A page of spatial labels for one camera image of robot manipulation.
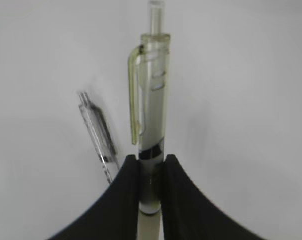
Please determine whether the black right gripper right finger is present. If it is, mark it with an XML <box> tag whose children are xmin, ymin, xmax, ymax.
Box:
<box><xmin>161</xmin><ymin>154</ymin><xmax>260</xmax><ymax>240</ymax></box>

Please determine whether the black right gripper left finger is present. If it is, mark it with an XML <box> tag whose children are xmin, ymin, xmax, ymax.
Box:
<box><xmin>51</xmin><ymin>155</ymin><xmax>140</xmax><ymax>240</ymax></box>

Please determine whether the silver grey ballpoint pen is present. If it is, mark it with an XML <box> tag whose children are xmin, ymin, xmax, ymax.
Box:
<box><xmin>77</xmin><ymin>91</ymin><xmax>121</xmax><ymax>184</ymax></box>

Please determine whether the cream yellow ballpoint pen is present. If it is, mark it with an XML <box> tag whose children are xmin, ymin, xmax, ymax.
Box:
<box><xmin>128</xmin><ymin>0</ymin><xmax>171</xmax><ymax>240</ymax></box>

